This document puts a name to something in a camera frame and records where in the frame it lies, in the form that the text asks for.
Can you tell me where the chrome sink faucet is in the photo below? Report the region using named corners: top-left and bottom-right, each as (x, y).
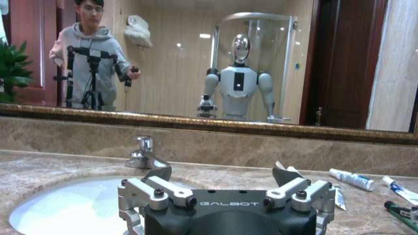
top-left (125, 135), bottom-right (171, 170)

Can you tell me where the white oval sink basin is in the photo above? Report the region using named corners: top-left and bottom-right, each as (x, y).
top-left (8, 175), bottom-right (196, 235)

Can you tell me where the person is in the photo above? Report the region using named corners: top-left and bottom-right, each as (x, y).
top-left (48, 0), bottom-right (142, 111)

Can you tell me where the white blue toothpaste tube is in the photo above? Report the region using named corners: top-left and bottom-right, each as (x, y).
top-left (328, 168), bottom-right (377, 192)

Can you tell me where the white tube with blue stripes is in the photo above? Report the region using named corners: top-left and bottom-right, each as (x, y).
top-left (381, 175), bottom-right (418, 206)

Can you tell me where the black control rig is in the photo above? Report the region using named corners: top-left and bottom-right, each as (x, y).
top-left (53, 45), bottom-right (142, 110)

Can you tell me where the brass door handle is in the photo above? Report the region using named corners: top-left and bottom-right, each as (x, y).
top-left (314, 107), bottom-right (324, 126)

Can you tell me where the dark green tube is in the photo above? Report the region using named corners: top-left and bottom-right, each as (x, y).
top-left (383, 200), bottom-right (418, 233)

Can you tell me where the gold framed wall mirror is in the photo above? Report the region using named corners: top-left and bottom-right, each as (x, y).
top-left (0, 0), bottom-right (418, 145)

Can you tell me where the small white printed packet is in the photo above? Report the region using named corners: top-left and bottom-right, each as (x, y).
top-left (334, 187), bottom-right (347, 212)

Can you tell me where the green potted plant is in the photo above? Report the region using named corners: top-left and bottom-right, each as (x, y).
top-left (0, 38), bottom-right (35, 104)

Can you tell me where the white hanging towel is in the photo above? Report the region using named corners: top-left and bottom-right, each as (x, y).
top-left (123, 15), bottom-right (154, 48)

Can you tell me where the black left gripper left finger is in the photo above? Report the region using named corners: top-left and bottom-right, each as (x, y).
top-left (117, 164), bottom-right (198, 235)

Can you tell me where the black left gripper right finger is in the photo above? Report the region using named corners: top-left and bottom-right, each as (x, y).
top-left (263, 161), bottom-right (336, 235)

